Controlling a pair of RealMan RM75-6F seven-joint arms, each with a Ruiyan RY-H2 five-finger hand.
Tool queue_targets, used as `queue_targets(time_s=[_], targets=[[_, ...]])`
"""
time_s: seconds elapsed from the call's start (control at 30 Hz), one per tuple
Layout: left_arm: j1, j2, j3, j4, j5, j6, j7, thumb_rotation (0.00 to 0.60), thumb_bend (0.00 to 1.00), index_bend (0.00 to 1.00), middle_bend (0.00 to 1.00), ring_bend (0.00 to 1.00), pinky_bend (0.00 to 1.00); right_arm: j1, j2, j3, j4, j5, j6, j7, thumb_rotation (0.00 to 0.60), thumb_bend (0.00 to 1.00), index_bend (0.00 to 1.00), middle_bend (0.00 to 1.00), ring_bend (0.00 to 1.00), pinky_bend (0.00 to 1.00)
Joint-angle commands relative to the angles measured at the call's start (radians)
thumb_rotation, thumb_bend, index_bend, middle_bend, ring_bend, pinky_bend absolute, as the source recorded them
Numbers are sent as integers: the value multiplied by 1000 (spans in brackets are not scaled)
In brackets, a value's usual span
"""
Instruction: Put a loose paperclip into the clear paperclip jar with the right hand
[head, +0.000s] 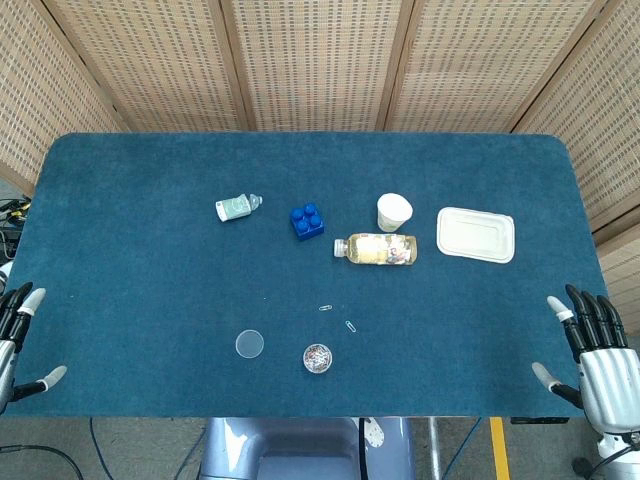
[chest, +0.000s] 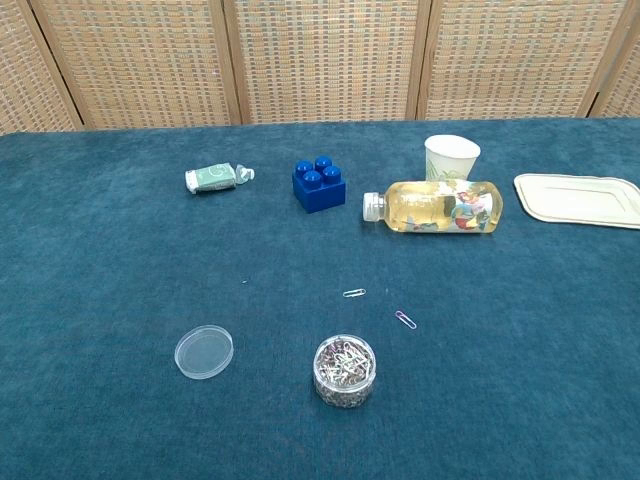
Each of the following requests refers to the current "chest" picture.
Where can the silver paperclip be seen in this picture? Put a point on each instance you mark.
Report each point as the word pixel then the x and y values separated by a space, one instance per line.
pixel 354 293

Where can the purple paperclip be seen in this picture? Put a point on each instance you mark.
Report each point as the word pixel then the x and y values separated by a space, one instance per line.
pixel 405 319

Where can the clear jar of paperclips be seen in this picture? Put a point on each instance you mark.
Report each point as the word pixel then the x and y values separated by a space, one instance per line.
pixel 345 372

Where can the blue toy building block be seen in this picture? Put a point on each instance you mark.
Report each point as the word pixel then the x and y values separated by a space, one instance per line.
pixel 320 192

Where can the clear bottle with yellow liquid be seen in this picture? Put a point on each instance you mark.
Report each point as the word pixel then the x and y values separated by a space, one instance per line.
pixel 435 207

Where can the green toothpaste tube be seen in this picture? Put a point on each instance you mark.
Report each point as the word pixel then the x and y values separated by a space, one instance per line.
pixel 212 177

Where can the white paper cup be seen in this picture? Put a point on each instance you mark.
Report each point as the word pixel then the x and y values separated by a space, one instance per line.
pixel 448 162

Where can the clear round plastic lid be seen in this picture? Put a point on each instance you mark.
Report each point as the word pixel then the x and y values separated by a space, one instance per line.
pixel 204 352

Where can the teal tablecloth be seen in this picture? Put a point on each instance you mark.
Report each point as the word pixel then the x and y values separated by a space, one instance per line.
pixel 150 280

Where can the woven folding screen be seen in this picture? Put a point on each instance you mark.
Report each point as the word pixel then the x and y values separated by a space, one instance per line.
pixel 320 60

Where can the beige rectangular tray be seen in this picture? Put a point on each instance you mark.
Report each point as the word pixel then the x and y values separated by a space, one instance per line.
pixel 580 200

